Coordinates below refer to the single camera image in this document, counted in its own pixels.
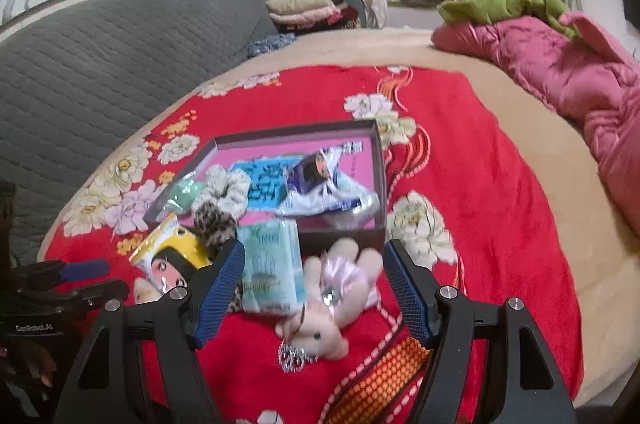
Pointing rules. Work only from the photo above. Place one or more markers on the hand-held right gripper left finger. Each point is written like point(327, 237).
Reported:
point(220, 289)

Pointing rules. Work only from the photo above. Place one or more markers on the leopard print scrunchie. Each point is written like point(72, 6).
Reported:
point(212, 224)

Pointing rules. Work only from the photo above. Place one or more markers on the red floral blanket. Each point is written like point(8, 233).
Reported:
point(475, 204)

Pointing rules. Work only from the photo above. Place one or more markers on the stack of folded clothes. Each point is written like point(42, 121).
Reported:
point(300, 8)

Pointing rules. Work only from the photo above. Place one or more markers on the yellow cartoon face packet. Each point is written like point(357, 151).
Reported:
point(170, 249)

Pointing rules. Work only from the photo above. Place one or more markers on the pink quilt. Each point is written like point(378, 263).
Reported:
point(550, 63)

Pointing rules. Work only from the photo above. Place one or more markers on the white floral scrunchie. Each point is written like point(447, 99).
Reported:
point(225, 194)

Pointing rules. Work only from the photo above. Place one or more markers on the person's left hand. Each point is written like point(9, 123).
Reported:
point(30, 364)

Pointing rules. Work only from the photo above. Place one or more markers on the blue patterned cloth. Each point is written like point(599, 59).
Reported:
point(270, 43)

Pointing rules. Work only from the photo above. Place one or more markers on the green tissue pack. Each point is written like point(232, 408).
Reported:
point(272, 264)

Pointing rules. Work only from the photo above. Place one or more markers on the blue cartoon face packet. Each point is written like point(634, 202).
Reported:
point(320, 184)

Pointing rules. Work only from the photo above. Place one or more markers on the plush bunny pink dress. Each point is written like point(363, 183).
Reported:
point(345, 294)

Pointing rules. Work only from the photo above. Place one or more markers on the grey quilted headboard cover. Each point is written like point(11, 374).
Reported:
point(100, 68)

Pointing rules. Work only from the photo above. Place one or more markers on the shallow grey cardboard box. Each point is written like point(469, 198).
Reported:
point(345, 241)

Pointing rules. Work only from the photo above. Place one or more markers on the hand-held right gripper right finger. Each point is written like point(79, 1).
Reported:
point(407, 289)

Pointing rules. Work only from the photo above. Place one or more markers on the black television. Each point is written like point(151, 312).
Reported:
point(631, 3)

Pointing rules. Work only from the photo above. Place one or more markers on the bagged mint green cloth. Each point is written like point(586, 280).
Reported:
point(187, 194)

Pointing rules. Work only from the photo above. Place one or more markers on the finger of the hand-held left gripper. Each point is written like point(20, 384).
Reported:
point(90, 294)
point(85, 270)

